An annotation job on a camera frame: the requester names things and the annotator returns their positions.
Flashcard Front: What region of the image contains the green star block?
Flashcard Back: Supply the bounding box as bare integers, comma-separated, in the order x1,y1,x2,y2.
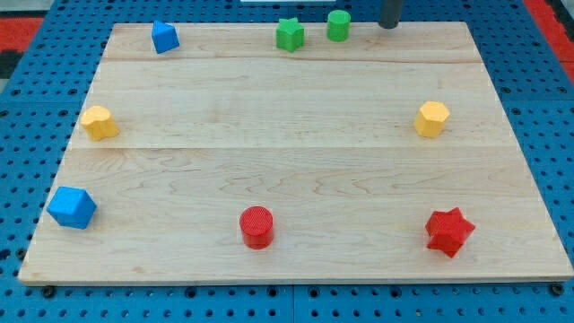
275,17,305,53

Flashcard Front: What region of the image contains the red star block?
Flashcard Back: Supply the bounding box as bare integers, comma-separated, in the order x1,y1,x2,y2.
425,207,475,258

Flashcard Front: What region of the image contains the red cylinder block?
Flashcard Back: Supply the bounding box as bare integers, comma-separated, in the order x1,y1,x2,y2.
239,205,274,249

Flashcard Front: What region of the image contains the wooden board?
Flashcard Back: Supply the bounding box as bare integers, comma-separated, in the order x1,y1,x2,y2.
19,22,573,286

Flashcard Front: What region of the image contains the green cylinder block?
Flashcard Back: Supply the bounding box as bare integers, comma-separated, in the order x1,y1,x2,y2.
326,10,351,42

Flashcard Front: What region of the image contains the yellow hexagon block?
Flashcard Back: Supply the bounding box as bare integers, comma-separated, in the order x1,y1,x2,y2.
413,100,450,138

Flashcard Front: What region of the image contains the blue triangular block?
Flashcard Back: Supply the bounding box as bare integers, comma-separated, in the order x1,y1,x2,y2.
151,21,179,54

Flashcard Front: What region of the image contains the yellow heart block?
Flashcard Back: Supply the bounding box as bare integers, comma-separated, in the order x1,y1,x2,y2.
80,105,120,141

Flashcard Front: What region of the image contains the blue cube block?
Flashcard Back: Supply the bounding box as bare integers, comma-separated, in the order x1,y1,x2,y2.
47,186,97,230

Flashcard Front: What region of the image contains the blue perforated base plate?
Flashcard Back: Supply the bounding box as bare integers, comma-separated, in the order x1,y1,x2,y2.
1,0,573,322

